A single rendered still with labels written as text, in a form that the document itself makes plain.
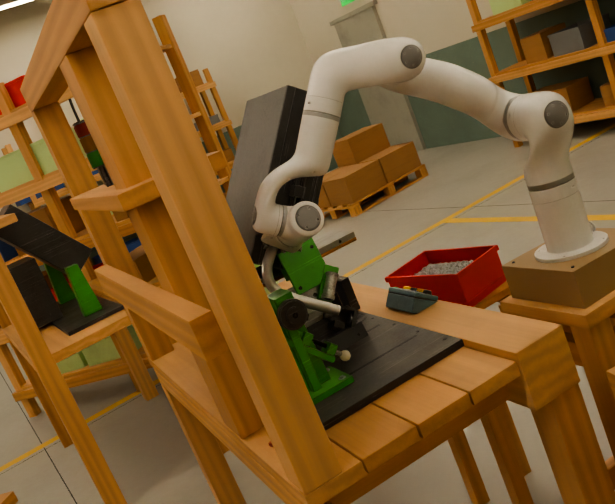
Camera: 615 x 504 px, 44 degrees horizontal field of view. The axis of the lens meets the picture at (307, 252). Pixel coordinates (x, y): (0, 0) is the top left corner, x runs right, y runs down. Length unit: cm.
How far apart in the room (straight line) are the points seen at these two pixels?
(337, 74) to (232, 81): 1021
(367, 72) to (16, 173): 398
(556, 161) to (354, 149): 694
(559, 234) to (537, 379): 44
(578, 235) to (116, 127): 117
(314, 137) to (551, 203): 64
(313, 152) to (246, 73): 1035
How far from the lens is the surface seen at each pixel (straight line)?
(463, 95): 190
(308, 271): 213
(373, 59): 179
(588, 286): 197
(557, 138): 195
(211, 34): 1202
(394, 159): 869
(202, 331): 149
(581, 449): 192
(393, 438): 161
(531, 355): 176
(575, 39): 781
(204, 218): 137
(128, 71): 136
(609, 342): 201
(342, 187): 825
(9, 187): 558
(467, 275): 231
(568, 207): 202
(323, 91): 178
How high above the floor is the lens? 163
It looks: 12 degrees down
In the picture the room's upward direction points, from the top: 22 degrees counter-clockwise
